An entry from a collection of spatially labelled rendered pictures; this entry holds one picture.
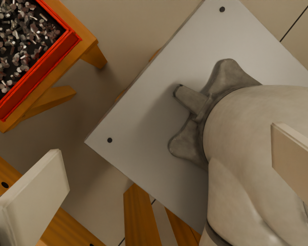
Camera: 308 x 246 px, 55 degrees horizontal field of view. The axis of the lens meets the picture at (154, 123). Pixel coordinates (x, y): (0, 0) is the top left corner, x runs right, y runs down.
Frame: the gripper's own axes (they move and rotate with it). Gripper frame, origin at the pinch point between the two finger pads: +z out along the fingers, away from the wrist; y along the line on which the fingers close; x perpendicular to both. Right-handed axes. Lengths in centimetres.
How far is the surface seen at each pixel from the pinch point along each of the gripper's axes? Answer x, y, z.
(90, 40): 9.5, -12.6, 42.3
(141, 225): -52, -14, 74
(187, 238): -63, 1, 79
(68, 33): 10.3, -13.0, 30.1
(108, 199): -62, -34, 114
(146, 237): -52, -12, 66
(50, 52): 8.0, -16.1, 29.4
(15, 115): -2.4, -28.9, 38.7
